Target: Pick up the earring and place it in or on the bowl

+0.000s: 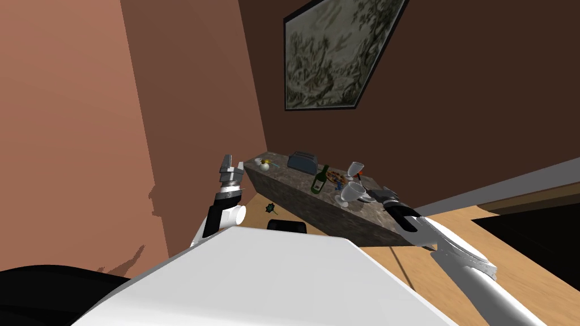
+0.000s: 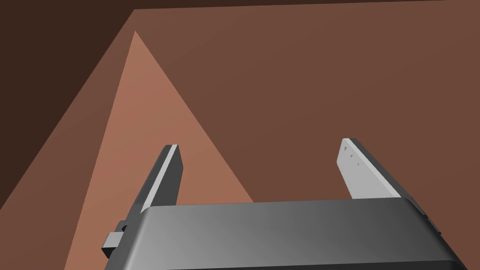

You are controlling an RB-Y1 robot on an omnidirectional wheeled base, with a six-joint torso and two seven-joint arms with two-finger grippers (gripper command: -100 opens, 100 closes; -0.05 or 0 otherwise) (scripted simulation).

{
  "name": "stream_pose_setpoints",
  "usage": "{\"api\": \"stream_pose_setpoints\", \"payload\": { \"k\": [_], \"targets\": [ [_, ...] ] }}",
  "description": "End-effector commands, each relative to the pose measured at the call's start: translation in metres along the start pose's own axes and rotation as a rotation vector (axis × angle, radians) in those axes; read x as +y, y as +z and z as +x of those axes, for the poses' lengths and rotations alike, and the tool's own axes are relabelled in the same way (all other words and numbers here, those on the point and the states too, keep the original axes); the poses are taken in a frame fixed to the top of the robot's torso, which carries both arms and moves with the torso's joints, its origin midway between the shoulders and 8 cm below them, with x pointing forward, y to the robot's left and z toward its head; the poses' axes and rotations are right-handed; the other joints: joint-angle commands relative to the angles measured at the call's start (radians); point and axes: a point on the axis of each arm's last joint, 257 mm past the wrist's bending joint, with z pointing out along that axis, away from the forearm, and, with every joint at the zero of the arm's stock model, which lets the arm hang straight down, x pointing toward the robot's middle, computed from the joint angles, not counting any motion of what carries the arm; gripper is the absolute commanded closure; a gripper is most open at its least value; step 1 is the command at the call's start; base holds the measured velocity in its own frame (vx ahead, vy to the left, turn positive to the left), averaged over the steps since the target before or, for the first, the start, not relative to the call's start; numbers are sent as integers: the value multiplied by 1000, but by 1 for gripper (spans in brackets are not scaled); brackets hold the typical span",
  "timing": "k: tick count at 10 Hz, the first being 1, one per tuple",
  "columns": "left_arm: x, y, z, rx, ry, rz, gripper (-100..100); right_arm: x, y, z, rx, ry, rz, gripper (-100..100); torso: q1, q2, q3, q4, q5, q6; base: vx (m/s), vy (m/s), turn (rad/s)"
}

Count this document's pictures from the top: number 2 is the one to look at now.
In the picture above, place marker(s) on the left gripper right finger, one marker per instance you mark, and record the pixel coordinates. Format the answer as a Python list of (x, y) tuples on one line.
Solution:
[(365, 178)]

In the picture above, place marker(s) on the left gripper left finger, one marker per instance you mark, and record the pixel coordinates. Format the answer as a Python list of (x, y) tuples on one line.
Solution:
[(163, 183)]

